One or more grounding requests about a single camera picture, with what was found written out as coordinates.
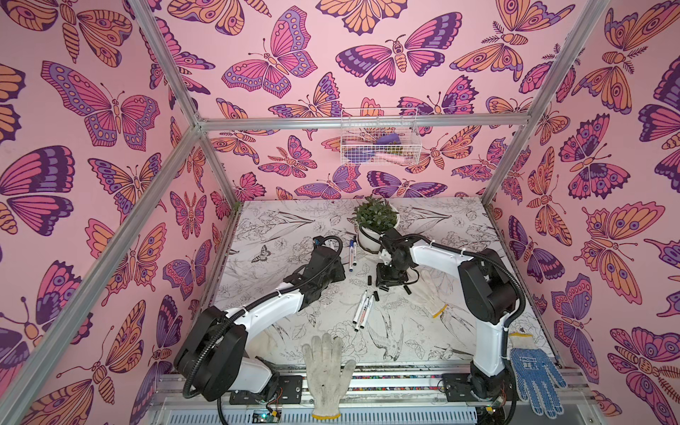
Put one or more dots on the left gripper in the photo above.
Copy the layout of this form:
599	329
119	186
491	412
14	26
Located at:
336	266

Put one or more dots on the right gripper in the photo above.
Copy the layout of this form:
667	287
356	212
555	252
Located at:
390	274

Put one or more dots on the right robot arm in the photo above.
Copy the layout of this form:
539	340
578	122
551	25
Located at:
490	293

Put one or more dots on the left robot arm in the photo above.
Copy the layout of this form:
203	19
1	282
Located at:
213	358

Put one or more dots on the white glove on table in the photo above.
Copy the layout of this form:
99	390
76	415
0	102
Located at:
424	294

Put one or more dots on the white potted green plant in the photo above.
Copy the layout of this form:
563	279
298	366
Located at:
373	218

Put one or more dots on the white glove front edge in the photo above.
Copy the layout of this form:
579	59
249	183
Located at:
328	378

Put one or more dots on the small circuit board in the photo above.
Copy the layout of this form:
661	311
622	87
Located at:
265	417

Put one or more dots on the blue dotted glove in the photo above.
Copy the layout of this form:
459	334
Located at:
536	376

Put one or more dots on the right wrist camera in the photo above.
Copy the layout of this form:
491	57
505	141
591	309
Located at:
385	257

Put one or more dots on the white wire wall basket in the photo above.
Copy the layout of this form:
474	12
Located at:
380	140

